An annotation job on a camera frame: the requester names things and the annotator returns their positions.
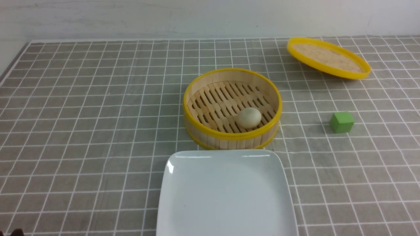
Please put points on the green cube block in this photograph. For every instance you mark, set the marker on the green cube block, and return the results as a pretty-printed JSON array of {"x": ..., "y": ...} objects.
[{"x": 341, "y": 122}]

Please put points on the grey checkered tablecloth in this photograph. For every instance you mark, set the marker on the grey checkered tablecloth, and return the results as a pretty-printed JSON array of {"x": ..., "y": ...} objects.
[{"x": 87, "y": 127}]

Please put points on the yellow-rimmed bamboo steamer basket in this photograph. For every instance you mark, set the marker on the yellow-rimmed bamboo steamer basket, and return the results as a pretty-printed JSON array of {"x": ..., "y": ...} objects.
[{"x": 212, "y": 102}]

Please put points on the dark object at corner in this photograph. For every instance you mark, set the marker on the dark object at corner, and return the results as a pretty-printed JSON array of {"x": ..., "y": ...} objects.
[{"x": 17, "y": 232}]

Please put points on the yellow-rimmed bamboo steamer lid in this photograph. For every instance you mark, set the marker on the yellow-rimmed bamboo steamer lid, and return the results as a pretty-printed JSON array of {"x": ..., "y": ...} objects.
[{"x": 328, "y": 58}]

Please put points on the white steamed bun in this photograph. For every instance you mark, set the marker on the white steamed bun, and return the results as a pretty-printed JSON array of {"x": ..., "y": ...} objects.
[{"x": 249, "y": 118}]

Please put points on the white square plate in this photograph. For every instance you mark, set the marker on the white square plate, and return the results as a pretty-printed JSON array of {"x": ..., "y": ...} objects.
[{"x": 225, "y": 193}]

